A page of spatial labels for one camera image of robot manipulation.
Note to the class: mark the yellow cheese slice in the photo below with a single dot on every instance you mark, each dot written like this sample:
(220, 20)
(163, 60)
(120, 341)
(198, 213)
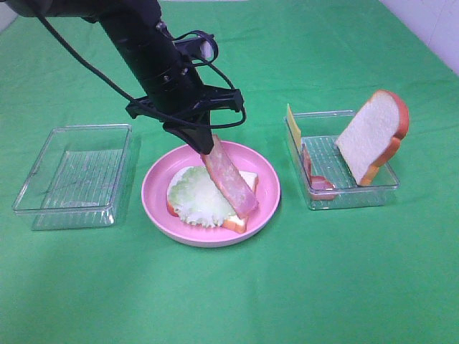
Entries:
(294, 129)

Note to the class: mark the clear plastic left container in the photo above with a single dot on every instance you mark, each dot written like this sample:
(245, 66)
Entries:
(80, 179)

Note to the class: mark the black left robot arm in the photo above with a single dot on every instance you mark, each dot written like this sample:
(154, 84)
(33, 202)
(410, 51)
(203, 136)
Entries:
(134, 27)

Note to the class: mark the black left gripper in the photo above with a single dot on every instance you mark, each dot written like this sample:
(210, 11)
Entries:
(177, 97)

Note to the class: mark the green tablecloth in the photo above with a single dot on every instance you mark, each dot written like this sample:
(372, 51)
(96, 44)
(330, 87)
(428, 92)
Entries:
(375, 275)

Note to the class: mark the clear plastic container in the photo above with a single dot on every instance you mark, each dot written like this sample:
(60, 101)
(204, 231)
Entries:
(319, 131)
(80, 179)

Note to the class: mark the clear plastic right container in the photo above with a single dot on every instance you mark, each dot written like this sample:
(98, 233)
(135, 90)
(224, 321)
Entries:
(319, 131)

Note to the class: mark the pink round plate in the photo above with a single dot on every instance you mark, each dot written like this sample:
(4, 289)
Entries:
(156, 181)

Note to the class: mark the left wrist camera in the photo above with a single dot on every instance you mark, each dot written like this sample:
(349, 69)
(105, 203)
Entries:
(198, 46)

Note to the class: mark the toast bread slice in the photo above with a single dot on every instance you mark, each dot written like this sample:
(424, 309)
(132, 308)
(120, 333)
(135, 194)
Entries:
(240, 218)
(374, 135)

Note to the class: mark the green lettuce leaf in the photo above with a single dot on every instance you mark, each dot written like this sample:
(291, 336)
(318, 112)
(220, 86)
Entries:
(201, 197)

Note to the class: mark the bacon strip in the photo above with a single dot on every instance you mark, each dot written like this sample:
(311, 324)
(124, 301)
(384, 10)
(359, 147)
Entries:
(228, 180)
(321, 185)

